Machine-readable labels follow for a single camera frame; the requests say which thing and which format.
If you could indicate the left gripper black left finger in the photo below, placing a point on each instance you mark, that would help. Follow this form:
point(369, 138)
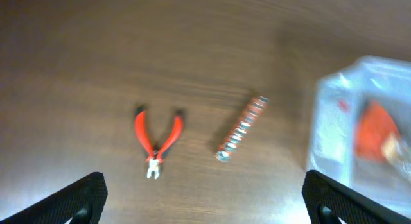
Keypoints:
point(80, 202)

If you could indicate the orange scraper wooden handle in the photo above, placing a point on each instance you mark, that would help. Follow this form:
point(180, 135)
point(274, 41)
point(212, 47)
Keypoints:
point(377, 137)

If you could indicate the red handled pliers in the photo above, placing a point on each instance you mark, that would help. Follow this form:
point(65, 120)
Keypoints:
point(156, 151)

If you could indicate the clear plastic container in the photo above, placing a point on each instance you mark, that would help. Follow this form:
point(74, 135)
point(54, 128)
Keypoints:
point(340, 102)

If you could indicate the orange socket rail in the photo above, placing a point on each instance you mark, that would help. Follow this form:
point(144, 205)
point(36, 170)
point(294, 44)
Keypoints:
point(246, 119)

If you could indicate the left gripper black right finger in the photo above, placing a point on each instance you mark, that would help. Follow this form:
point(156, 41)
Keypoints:
point(330, 202)

